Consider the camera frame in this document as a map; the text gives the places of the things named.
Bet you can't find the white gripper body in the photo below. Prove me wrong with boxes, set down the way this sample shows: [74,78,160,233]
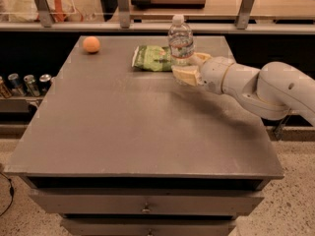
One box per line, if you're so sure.
[200,56,235,94]

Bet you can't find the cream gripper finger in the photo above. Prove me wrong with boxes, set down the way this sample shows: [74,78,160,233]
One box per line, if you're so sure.
[172,65,201,87]
[189,52,212,66]

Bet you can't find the clear plastic water bottle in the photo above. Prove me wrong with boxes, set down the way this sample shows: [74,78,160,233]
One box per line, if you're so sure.
[168,15,195,66]

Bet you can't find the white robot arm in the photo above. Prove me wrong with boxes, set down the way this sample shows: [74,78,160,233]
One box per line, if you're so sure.
[171,55,315,126]

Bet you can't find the green jalapeno chip bag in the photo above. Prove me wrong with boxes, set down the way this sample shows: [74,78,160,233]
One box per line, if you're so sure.
[132,45,172,72]

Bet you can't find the white orange plastic bag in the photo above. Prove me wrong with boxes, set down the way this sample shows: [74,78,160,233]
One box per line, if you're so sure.
[4,0,79,25]

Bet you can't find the orange ball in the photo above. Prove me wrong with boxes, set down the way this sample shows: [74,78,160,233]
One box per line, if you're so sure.
[83,36,100,53]

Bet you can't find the grey drawer cabinet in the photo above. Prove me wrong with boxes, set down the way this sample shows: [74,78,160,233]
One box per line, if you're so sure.
[5,36,283,222]

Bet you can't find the dark soda can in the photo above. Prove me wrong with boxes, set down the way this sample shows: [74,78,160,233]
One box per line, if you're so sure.
[39,74,52,94]

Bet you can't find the silver soda can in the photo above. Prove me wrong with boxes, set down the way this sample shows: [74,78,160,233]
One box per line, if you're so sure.
[24,75,40,96]

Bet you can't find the blue soda can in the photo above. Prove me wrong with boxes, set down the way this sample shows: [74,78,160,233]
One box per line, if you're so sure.
[8,73,26,96]

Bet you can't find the upper grey drawer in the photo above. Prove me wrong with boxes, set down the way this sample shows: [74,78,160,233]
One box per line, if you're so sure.
[30,189,264,216]

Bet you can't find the grey drawer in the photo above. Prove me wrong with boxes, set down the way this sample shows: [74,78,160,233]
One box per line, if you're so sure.
[61,218,236,236]
[30,189,264,216]

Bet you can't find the lower grey drawer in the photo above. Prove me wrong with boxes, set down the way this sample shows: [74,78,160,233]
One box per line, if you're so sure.
[61,218,236,236]

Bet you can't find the right metal shelf bracket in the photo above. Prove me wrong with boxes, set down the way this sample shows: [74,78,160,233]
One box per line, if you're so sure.
[234,0,255,30]

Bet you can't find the metal shelf bracket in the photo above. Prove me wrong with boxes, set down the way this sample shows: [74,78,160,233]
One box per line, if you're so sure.
[117,0,131,29]
[234,0,255,30]
[34,0,54,28]

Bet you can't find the middle metal shelf bracket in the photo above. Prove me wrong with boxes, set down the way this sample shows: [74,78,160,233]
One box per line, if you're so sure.
[117,0,131,29]

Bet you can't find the left metal shelf bracket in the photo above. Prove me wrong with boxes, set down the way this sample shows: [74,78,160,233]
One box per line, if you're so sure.
[34,0,54,28]

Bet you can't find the black cable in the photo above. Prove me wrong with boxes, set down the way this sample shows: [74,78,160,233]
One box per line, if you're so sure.
[0,170,16,217]

